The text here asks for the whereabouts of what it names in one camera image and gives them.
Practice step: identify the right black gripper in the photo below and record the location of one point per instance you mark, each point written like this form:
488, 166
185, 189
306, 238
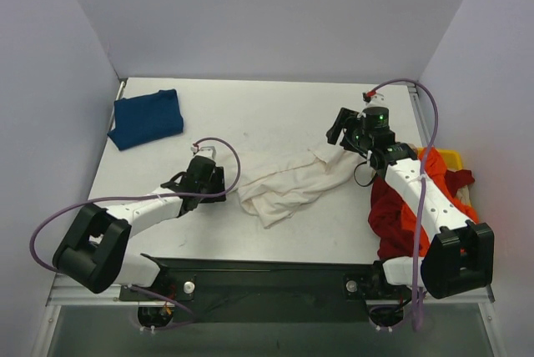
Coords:
339, 126

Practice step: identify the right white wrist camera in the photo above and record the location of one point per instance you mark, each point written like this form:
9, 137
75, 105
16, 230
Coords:
374, 99

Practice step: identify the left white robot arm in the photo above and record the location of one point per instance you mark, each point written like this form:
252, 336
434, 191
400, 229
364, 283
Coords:
94, 252

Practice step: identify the orange t shirt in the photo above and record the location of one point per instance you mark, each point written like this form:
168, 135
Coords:
408, 228

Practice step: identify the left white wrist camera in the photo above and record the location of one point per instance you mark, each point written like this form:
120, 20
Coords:
204, 151

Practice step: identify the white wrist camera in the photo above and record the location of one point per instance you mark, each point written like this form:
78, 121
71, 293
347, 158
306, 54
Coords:
374, 99
204, 151

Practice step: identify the beige t shirt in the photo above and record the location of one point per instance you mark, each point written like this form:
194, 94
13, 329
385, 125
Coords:
462, 194

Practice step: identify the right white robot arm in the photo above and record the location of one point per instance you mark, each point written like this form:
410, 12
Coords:
461, 253

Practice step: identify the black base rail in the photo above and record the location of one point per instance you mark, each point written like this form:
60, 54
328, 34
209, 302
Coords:
256, 292

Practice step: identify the folded blue t shirt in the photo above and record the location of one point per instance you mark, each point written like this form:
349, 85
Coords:
147, 118

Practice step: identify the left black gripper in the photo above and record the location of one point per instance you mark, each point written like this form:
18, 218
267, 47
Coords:
218, 183

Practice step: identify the dark red t shirt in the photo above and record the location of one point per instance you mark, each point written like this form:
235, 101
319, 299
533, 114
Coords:
384, 219

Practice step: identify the yellow plastic bin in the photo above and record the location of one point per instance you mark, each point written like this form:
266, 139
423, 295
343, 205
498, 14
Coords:
452, 159

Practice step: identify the cream white t shirt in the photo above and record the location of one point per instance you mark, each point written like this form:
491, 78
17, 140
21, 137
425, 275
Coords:
274, 187

